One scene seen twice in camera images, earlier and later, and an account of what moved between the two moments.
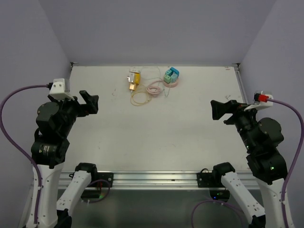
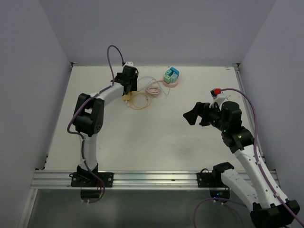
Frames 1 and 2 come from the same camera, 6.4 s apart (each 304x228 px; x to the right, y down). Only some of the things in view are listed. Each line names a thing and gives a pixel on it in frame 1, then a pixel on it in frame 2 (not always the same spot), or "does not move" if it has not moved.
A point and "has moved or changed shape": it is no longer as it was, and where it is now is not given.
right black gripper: x=219 y=108 → x=200 y=109
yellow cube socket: x=132 y=86 has moved or changed shape
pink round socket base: x=171 y=85 does not move
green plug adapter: x=167 y=79 does not move
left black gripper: x=91 y=101 → x=134 y=83
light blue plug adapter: x=174 y=77 does not move
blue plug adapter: x=173 y=70 does not move
